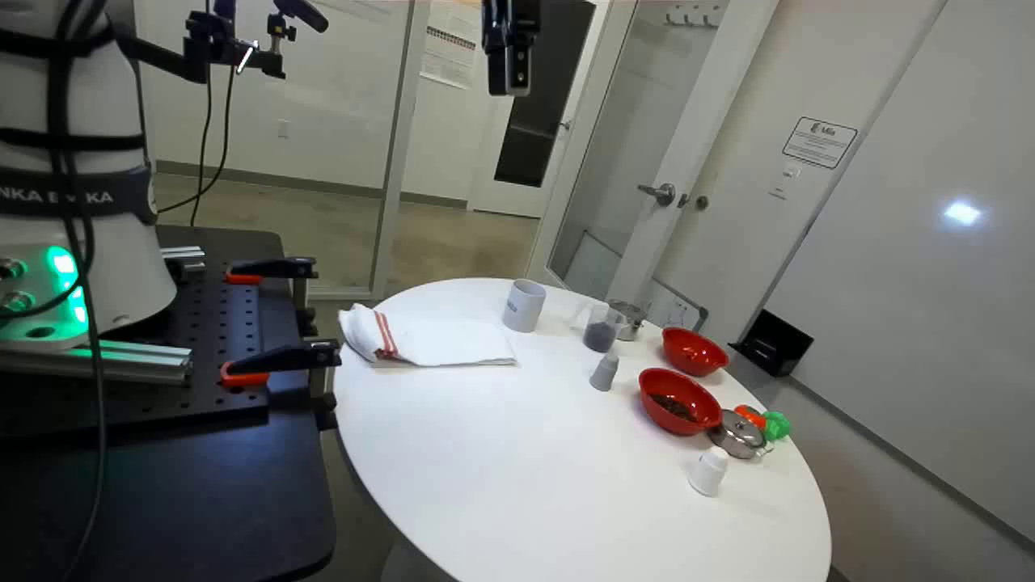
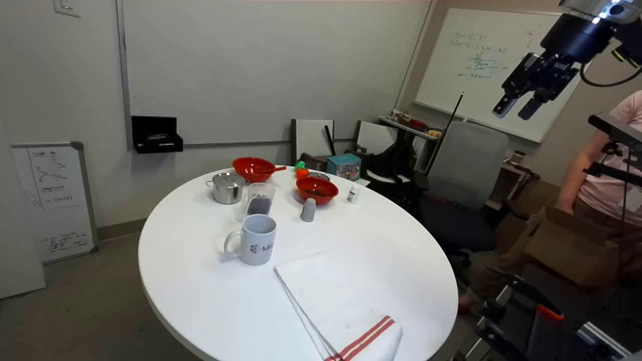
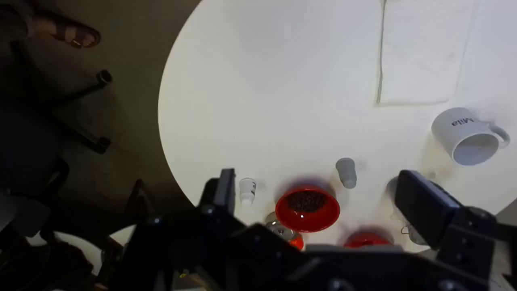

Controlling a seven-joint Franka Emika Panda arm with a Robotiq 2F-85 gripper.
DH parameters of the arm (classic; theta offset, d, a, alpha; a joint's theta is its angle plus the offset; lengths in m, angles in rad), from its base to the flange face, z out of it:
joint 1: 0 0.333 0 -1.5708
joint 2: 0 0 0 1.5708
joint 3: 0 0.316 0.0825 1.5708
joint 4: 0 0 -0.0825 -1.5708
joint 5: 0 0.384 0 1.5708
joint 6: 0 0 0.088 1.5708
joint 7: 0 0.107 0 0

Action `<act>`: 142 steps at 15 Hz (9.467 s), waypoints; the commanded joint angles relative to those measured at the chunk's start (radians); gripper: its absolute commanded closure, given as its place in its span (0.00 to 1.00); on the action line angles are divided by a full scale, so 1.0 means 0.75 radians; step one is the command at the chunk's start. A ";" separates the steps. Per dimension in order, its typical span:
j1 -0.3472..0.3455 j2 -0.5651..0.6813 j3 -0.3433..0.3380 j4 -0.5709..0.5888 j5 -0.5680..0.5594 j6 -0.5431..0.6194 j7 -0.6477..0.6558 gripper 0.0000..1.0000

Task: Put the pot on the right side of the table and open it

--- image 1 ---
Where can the aluminium rail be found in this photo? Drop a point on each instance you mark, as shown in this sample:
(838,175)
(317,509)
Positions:
(121,360)

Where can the white wall sign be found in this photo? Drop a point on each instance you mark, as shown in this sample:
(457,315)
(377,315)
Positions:
(820,142)

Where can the green toy piece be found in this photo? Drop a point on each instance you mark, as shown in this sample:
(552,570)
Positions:
(776,425)

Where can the empty red bowl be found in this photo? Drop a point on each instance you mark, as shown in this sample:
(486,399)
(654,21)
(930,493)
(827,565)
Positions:
(694,352)

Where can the paper notice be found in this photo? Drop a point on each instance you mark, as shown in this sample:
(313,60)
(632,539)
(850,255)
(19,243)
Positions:
(449,56)

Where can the glass door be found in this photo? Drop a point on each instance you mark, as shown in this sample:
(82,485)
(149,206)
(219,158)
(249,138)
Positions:
(647,121)

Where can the black wall panel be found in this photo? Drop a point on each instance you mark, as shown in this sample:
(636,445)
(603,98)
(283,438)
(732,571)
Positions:
(546,121)

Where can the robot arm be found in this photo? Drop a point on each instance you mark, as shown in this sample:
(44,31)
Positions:
(97,267)

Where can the wall switch plate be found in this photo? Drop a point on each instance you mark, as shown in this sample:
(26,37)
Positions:
(784,179)

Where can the door lock knob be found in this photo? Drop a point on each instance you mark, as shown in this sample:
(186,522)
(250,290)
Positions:
(701,202)

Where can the coat hook rack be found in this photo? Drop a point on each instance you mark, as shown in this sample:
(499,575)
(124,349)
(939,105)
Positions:
(695,14)

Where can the white shaker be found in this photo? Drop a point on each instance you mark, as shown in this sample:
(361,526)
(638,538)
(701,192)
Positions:
(708,473)

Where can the white cloth with red stripe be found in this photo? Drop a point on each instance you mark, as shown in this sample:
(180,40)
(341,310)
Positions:
(437,341)

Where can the clear measuring cup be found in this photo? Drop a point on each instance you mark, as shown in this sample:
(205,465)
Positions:
(600,333)

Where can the red bowl with dark contents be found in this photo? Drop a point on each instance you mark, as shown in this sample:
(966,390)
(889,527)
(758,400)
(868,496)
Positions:
(678,404)

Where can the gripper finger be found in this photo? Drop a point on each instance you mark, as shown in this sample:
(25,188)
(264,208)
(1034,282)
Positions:
(494,32)
(521,56)

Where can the black and orange clamp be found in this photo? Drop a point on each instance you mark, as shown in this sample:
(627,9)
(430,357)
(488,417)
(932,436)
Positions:
(283,357)
(275,267)

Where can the camera on mount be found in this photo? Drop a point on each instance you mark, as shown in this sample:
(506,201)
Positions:
(202,40)

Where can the black box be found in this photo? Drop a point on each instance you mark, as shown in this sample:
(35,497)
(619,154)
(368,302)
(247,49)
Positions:
(772,343)

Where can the metal pot with lid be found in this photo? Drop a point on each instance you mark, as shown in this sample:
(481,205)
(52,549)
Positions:
(736,435)

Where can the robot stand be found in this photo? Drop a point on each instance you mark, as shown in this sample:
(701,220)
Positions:
(202,485)

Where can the whiteboard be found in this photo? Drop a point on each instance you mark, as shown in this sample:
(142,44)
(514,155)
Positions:
(930,283)

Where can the grey shaker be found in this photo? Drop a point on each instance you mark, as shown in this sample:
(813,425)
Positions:
(603,373)

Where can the wall socket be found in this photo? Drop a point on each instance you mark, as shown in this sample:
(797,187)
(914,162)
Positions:
(283,129)

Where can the small open metal pot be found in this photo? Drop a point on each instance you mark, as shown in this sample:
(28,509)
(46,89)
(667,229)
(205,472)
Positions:
(631,319)

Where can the orange toy piece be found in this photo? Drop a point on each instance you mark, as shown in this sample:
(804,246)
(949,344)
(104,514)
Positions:
(752,415)

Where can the white mug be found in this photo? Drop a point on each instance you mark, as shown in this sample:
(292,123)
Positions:
(523,307)

